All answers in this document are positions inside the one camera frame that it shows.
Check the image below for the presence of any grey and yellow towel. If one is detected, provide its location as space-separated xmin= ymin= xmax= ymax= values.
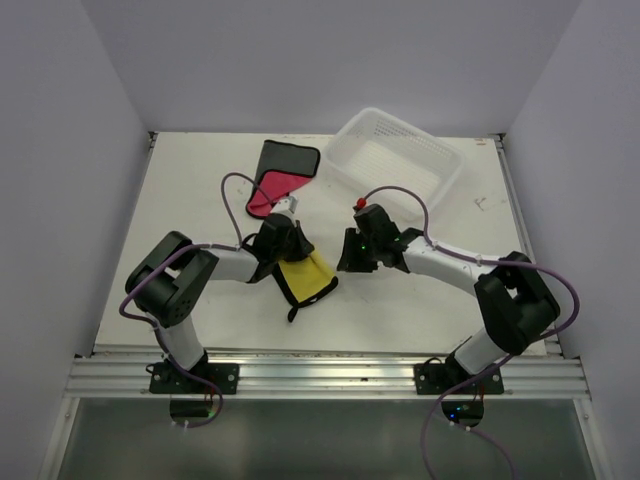
xmin=272 ymin=250 xmax=339 ymax=323

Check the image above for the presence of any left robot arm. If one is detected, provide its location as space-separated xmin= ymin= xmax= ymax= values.
xmin=119 ymin=214 xmax=315 ymax=393

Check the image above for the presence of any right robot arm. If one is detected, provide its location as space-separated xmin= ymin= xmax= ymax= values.
xmin=337 ymin=204 xmax=560 ymax=393

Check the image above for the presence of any grey and pink towel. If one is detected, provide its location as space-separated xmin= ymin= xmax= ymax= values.
xmin=245 ymin=140 xmax=321 ymax=219

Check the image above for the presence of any white plastic basket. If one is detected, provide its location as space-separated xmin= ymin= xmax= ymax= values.
xmin=321 ymin=107 xmax=466 ymax=213

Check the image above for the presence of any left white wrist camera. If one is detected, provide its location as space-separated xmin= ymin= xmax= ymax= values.
xmin=272 ymin=195 xmax=298 ymax=215

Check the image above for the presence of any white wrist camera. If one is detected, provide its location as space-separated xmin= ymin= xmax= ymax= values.
xmin=353 ymin=198 xmax=367 ymax=211
xmin=272 ymin=195 xmax=298 ymax=215

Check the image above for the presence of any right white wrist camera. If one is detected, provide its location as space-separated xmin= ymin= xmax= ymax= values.
xmin=353 ymin=198 xmax=367 ymax=211

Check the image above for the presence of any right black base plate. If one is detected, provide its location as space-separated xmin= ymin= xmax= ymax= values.
xmin=413 ymin=357 xmax=505 ymax=397

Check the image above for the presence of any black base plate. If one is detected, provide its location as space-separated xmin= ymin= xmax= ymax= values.
xmin=413 ymin=357 xmax=505 ymax=397
xmin=145 ymin=361 xmax=239 ymax=395

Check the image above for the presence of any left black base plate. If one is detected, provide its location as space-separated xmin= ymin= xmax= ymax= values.
xmin=145 ymin=361 xmax=239 ymax=395

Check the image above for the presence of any aluminium mounting rail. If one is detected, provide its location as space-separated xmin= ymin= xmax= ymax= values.
xmin=64 ymin=347 xmax=590 ymax=400

